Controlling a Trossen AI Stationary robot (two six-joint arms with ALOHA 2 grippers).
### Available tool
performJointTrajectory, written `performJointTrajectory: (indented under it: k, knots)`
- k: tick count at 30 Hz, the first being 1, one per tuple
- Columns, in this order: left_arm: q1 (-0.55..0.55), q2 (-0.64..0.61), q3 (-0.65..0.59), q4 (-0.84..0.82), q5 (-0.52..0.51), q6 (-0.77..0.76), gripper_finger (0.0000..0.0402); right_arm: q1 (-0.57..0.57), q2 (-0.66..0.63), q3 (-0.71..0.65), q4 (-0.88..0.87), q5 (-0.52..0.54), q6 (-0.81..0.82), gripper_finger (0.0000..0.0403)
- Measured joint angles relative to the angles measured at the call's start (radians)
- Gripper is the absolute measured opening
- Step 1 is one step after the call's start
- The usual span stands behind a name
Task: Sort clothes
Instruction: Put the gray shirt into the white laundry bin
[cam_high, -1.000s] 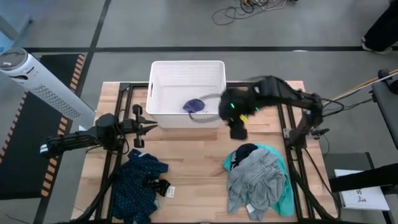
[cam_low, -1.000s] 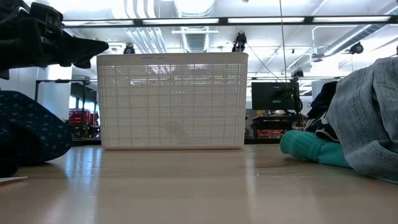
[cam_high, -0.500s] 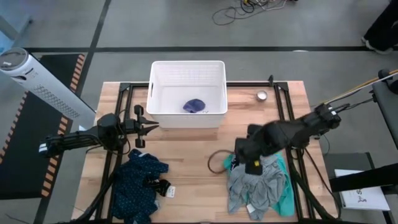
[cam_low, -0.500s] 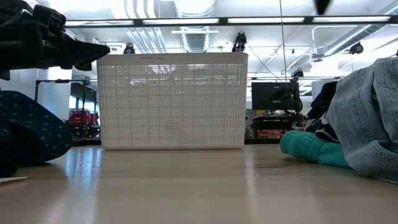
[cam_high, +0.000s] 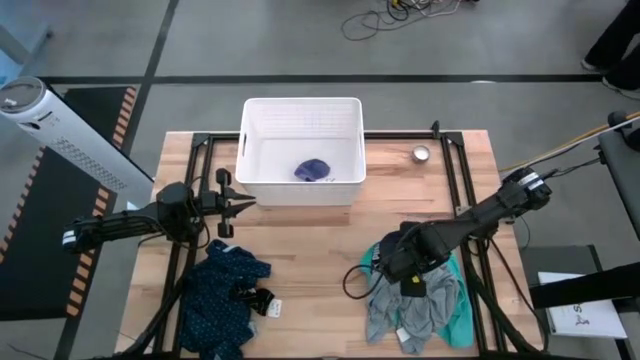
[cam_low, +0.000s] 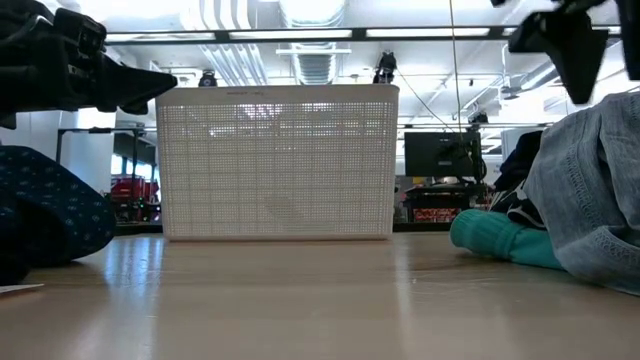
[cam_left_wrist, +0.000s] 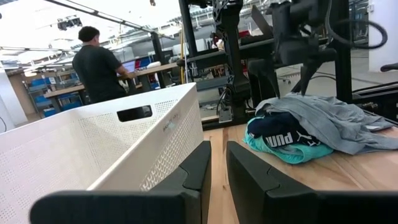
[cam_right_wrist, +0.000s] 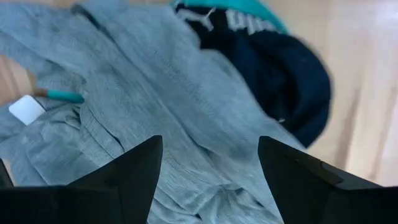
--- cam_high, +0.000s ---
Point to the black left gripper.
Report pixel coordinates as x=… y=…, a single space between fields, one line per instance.
x=210 y=202

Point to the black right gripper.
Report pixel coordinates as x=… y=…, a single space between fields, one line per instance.
x=420 y=250

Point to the grey garment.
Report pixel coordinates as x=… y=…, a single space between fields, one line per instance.
x=425 y=315

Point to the small blue-purple cloth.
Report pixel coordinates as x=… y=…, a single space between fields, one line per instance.
x=311 y=170

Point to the teal garment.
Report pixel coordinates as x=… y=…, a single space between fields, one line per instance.
x=462 y=320

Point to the white perforated plastic basket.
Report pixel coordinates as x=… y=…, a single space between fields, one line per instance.
x=300 y=130

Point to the black sock with white tag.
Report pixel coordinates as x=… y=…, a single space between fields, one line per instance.
x=255 y=297

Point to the navy dotted garment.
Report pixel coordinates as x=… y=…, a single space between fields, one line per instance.
x=210 y=300

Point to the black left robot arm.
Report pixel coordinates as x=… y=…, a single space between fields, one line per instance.
x=115 y=225

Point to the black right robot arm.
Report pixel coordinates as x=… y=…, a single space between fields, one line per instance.
x=490 y=210

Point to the small round metal tin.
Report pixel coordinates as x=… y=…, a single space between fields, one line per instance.
x=421 y=154

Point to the black beam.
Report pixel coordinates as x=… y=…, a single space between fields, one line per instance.
x=585 y=287

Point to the white tower fan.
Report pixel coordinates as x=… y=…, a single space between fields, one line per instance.
x=75 y=145

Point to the white paper sheet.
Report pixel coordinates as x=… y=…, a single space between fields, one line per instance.
x=585 y=320

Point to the black orange-striped floor mat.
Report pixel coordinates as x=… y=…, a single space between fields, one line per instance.
x=30 y=250

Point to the grey padded seat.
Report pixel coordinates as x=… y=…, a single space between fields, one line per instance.
x=625 y=165

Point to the pale blue furniture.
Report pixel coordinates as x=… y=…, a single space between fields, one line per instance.
x=15 y=30

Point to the person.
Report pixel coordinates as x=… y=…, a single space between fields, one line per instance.
x=615 y=40

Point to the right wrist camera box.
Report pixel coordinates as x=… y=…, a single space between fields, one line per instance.
x=414 y=287

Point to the black aluminium table frame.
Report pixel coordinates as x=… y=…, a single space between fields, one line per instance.
x=400 y=135

